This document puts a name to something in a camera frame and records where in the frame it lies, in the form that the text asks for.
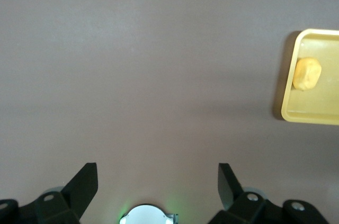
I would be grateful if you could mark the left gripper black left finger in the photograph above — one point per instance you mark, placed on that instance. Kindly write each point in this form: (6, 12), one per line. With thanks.
(76, 195)

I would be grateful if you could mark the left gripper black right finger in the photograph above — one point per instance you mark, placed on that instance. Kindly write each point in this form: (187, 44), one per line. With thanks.
(233, 202)

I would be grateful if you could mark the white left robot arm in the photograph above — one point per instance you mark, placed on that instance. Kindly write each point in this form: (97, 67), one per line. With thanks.
(147, 215)

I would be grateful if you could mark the yellow plastic tray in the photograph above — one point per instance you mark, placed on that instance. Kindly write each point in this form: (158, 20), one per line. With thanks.
(312, 102)

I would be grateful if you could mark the yellow potato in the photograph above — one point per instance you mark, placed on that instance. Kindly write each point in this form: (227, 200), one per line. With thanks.
(307, 74)

